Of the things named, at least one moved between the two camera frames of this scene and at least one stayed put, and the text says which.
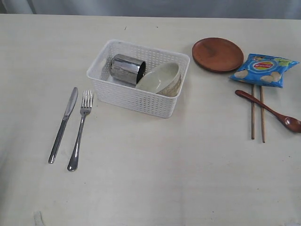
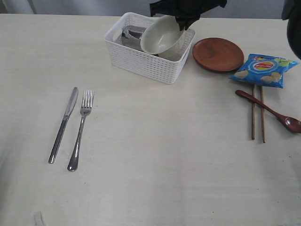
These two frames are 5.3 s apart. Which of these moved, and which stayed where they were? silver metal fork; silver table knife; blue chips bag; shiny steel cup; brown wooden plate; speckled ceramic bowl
Moved: speckled ceramic bowl; shiny steel cup
Stayed: brown wooden plate; silver table knife; blue chips bag; silver metal fork
